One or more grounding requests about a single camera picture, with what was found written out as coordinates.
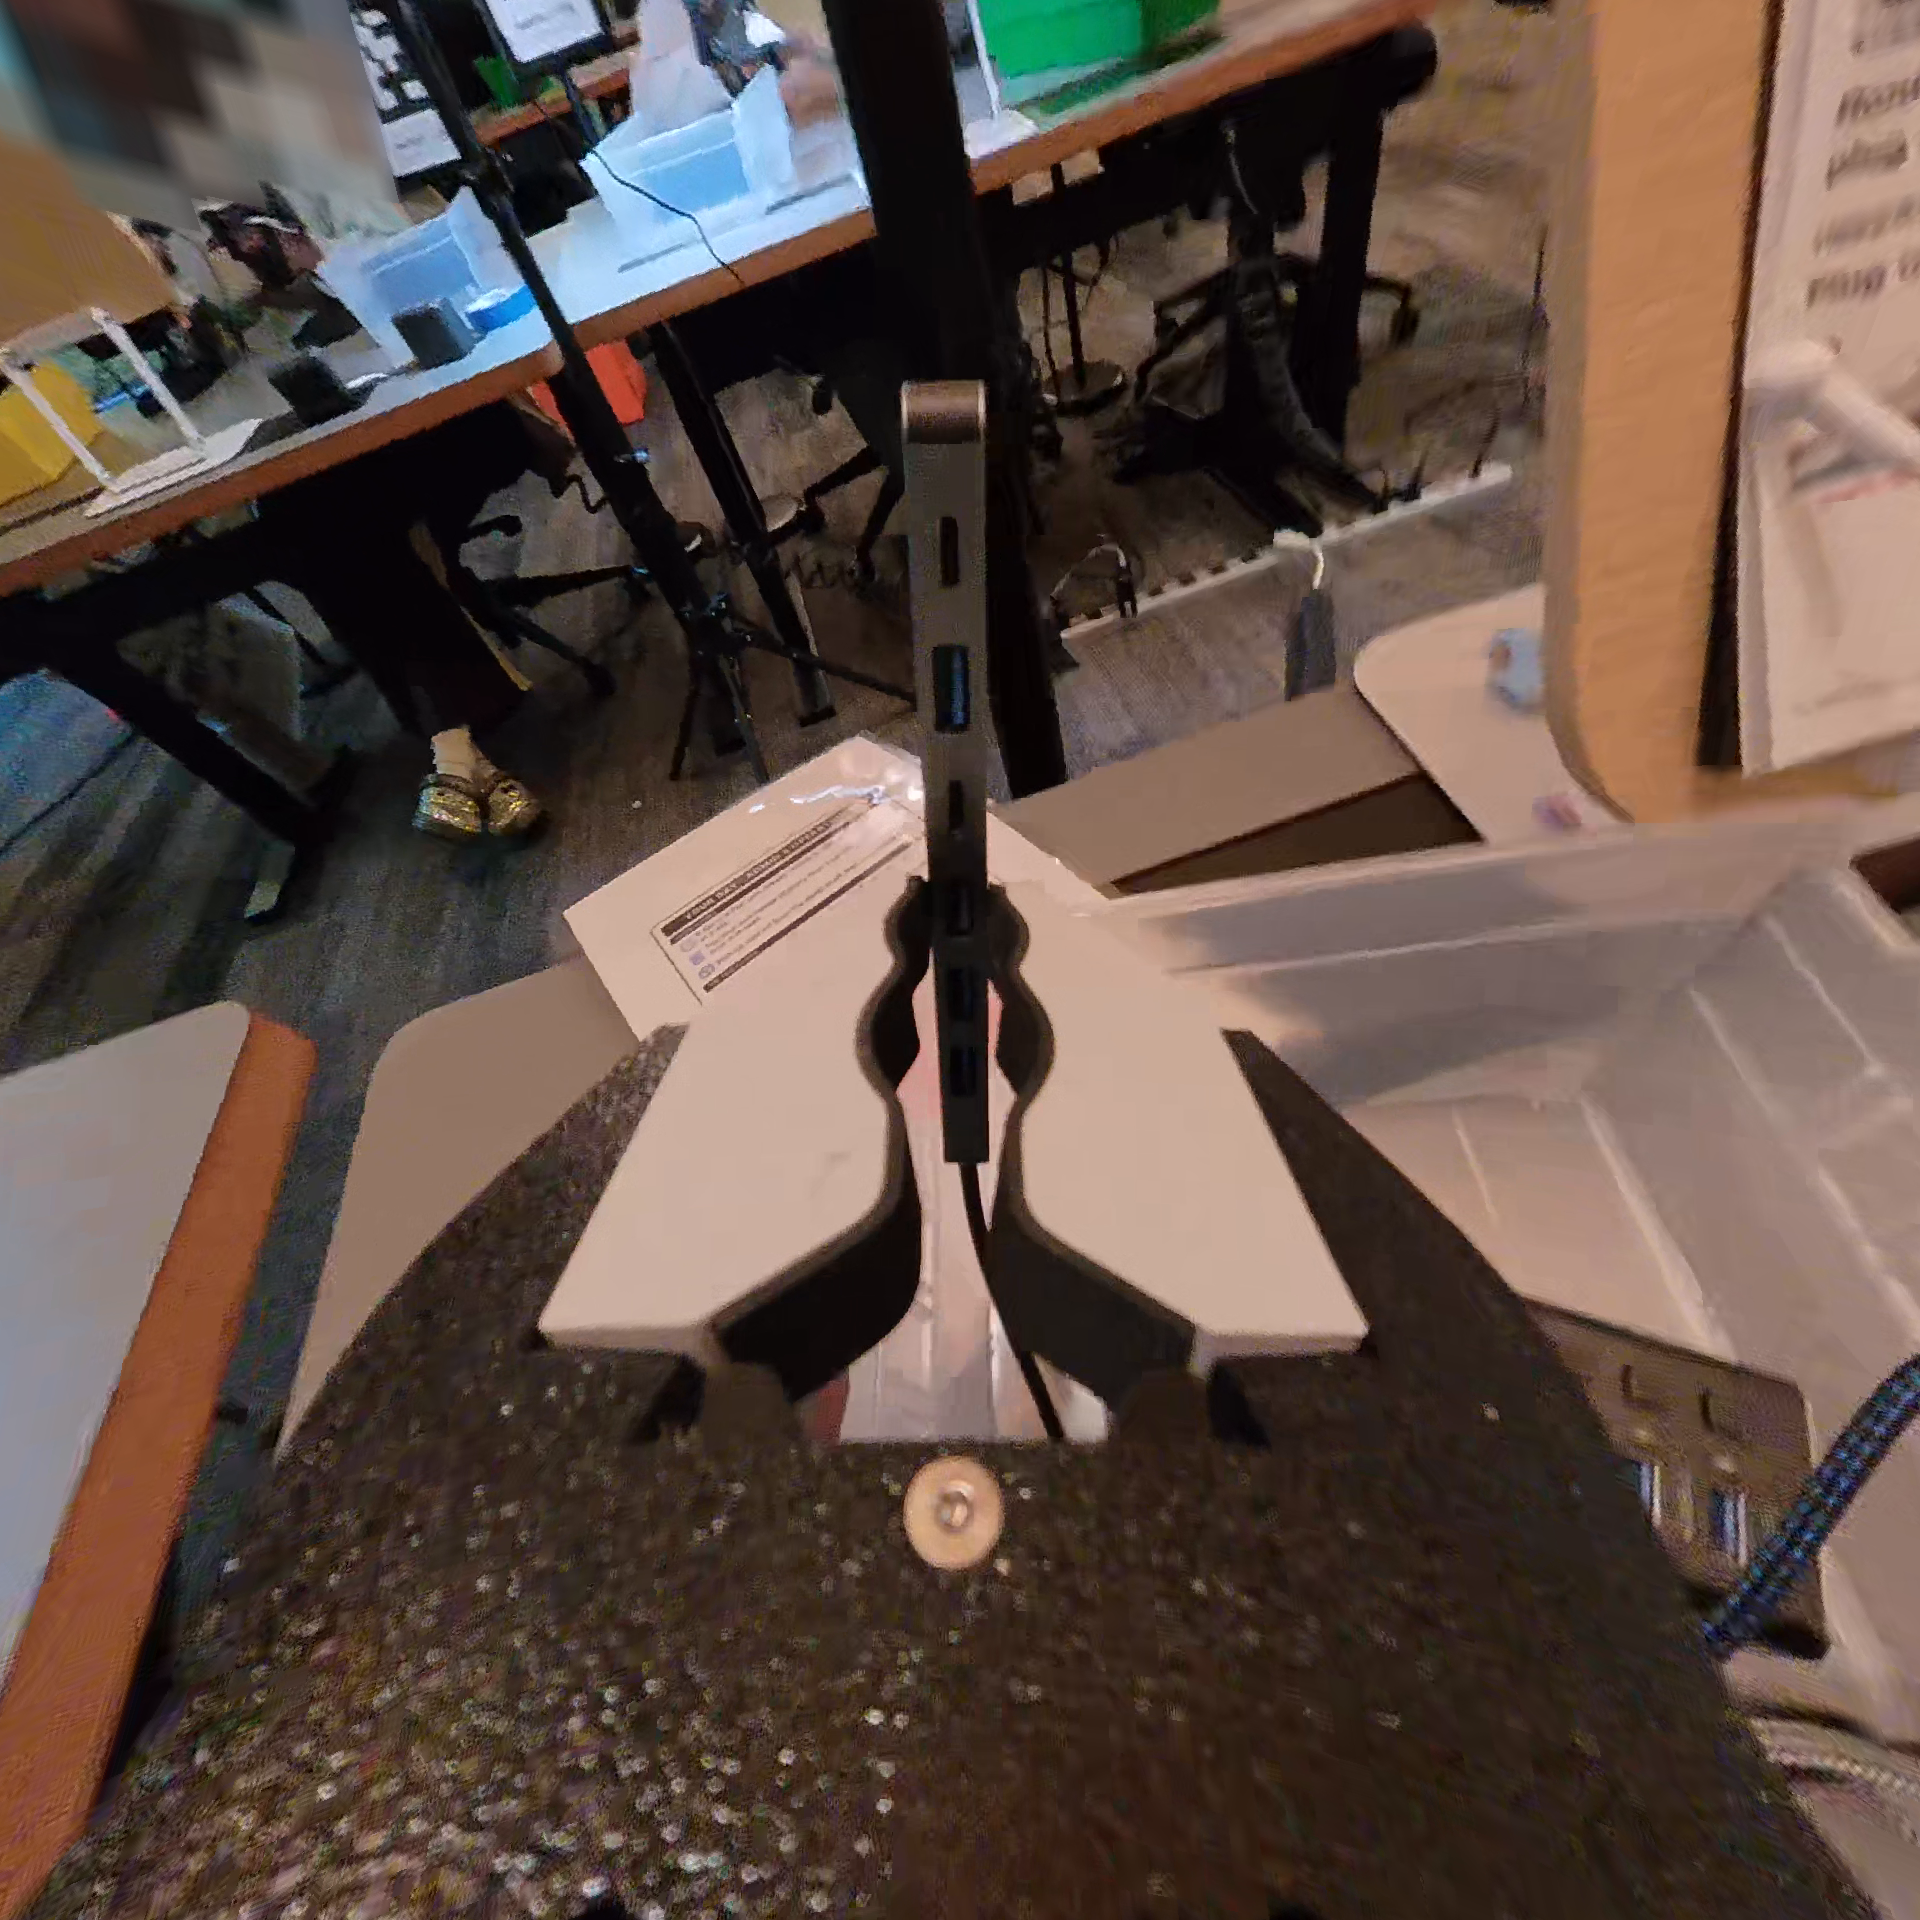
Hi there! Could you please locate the clear plastic bin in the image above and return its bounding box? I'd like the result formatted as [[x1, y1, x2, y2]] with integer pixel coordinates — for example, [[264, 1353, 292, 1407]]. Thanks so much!
[[1105, 798, 1920, 1802]]

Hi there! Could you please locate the printed paper sheet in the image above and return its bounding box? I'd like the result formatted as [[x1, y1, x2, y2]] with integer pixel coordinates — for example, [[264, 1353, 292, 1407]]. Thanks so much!
[[563, 734, 928, 1043]]

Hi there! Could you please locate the black mesh office chair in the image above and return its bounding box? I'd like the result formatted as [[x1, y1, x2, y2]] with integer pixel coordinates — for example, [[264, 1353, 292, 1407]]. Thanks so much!
[[1127, 31, 1437, 525]]

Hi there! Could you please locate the black usb hub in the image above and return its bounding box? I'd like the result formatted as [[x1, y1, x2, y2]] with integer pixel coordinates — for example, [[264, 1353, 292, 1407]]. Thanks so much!
[[1525, 1301, 1833, 1659]]

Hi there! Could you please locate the blue braided usb cable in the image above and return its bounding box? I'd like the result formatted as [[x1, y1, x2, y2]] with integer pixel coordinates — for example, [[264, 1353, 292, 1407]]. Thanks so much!
[[1704, 1353, 1920, 1659]]

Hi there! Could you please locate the illustrated instruction board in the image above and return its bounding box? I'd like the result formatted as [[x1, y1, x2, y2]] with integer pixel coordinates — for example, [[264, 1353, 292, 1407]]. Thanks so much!
[[1541, 0, 1920, 827]]

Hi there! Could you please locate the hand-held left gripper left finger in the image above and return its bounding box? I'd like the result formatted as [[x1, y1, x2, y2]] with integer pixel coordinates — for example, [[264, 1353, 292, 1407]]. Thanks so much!
[[541, 878, 918, 1358]]

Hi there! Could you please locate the black tripod stand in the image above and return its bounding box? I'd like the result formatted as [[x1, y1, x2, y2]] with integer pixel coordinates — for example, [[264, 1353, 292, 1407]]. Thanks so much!
[[393, 0, 843, 781]]

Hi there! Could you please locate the green plastic tray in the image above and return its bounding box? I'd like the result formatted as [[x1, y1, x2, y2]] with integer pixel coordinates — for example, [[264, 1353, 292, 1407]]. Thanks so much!
[[966, 0, 1226, 81]]

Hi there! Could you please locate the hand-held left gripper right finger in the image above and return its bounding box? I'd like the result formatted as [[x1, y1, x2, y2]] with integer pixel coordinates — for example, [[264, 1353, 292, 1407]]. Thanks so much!
[[987, 892, 1372, 1370]]

